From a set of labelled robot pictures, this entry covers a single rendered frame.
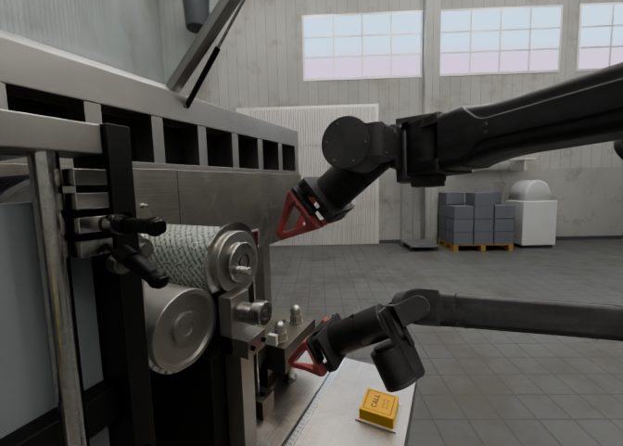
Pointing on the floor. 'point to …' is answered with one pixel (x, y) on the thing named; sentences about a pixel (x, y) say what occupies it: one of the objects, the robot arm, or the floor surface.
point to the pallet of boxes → (475, 221)
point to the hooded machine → (533, 214)
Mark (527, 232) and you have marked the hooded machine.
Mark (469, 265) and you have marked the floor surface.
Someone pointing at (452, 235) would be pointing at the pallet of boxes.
